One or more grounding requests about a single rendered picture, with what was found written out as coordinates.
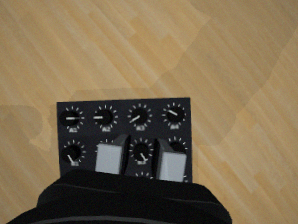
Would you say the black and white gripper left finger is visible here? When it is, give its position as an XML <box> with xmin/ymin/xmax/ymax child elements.
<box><xmin>95</xmin><ymin>134</ymin><xmax>131</xmax><ymax>175</ymax></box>

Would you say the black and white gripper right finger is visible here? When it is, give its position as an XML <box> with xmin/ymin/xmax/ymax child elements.
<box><xmin>151</xmin><ymin>138</ymin><xmax>187</xmax><ymax>182</ymax></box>

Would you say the black knob box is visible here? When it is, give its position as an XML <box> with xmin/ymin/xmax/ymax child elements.
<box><xmin>57</xmin><ymin>97</ymin><xmax>193</xmax><ymax>183</ymax></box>

